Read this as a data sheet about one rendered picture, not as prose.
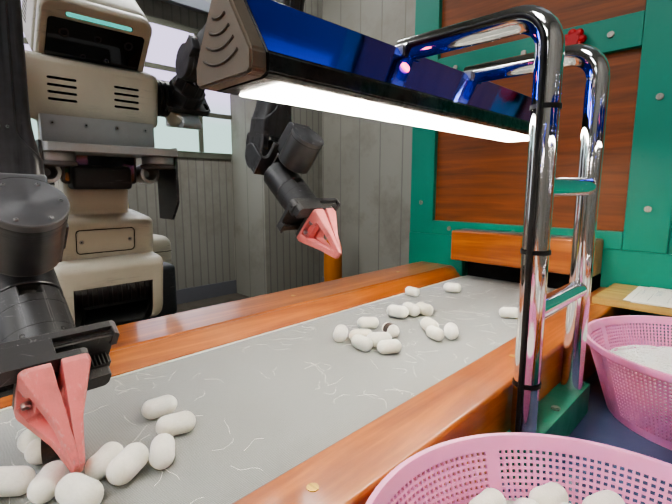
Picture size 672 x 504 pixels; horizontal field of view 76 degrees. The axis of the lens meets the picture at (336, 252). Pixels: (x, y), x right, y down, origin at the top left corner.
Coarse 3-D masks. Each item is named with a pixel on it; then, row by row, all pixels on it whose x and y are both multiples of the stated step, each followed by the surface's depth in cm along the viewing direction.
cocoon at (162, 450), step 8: (160, 440) 35; (168, 440) 35; (152, 448) 34; (160, 448) 34; (168, 448) 34; (152, 456) 33; (160, 456) 33; (168, 456) 34; (152, 464) 33; (160, 464) 33; (168, 464) 34
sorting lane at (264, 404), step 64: (320, 320) 72; (384, 320) 72; (448, 320) 72; (512, 320) 72; (128, 384) 49; (192, 384) 49; (256, 384) 49; (320, 384) 49; (384, 384) 49; (0, 448) 37; (192, 448) 37; (256, 448) 37; (320, 448) 37
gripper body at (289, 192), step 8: (288, 184) 72; (296, 184) 72; (304, 184) 73; (280, 192) 73; (288, 192) 72; (296, 192) 71; (304, 192) 71; (312, 192) 73; (280, 200) 73; (288, 200) 71; (296, 200) 67; (320, 200) 71; (328, 200) 72; (336, 200) 74; (288, 208) 68; (336, 208) 74; (288, 216) 69; (280, 224) 70; (288, 224) 71; (296, 224) 72; (280, 232) 70
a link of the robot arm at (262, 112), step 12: (276, 0) 73; (288, 0) 72; (300, 0) 74; (264, 108) 76; (276, 108) 76; (288, 108) 77; (252, 120) 78; (264, 120) 75; (276, 120) 76; (288, 120) 78; (252, 132) 78; (264, 132) 75; (276, 132) 77; (264, 144) 76
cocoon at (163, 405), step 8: (152, 400) 41; (160, 400) 41; (168, 400) 42; (176, 400) 42; (144, 408) 41; (152, 408) 41; (160, 408) 41; (168, 408) 41; (144, 416) 41; (152, 416) 41; (160, 416) 41
